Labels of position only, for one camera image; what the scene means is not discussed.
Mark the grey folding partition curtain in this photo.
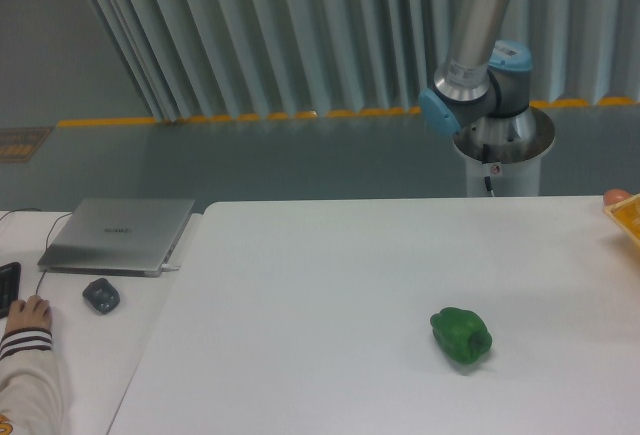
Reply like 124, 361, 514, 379
91, 0, 639, 122

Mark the black mouse cable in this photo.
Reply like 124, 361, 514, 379
0, 207, 74, 299

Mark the person's hand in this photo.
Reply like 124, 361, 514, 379
4, 295, 52, 335

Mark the brown floor mat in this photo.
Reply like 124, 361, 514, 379
0, 127, 54, 163

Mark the yellow basket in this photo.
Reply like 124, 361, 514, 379
604, 194, 640, 246

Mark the white usb plug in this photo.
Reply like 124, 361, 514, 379
160, 264, 181, 272

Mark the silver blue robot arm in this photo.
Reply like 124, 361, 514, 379
418, 0, 621, 135

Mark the black pedestal cable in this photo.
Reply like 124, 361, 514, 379
481, 142, 497, 198

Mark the black keyboard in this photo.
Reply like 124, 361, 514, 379
0, 262, 21, 319

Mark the orange fruit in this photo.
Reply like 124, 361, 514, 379
603, 189, 631, 206

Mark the white striped sleeve forearm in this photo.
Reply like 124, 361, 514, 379
1, 328, 64, 434

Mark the silver closed laptop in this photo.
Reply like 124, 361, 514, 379
38, 198, 195, 277

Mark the green bell pepper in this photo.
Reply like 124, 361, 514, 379
429, 307, 493, 365

